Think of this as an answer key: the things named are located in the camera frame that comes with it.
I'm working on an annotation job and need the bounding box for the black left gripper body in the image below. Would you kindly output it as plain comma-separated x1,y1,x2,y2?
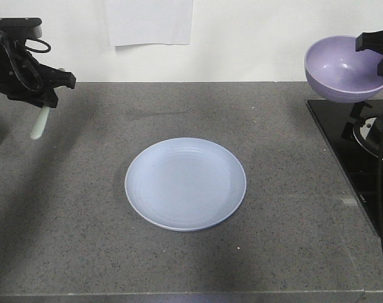
0,29,43,96

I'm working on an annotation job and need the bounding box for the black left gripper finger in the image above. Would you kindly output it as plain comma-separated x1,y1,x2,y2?
8,90,58,108
39,64,76,89

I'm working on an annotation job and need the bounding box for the pale green plastic spoon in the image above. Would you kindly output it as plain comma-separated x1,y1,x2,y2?
30,105,50,140

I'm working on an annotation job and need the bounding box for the lilac plastic bowl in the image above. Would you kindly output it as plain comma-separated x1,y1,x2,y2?
304,35,383,104

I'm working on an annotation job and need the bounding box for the light blue plastic plate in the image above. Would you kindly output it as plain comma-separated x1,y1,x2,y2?
124,138,247,232

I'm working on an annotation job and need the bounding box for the black glass gas stove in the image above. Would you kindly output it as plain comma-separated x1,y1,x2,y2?
307,99,383,233

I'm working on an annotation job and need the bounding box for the white paper sheet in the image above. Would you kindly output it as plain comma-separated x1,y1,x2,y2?
105,0,193,47

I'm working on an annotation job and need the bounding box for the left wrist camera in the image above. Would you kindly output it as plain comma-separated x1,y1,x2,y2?
0,17,42,40

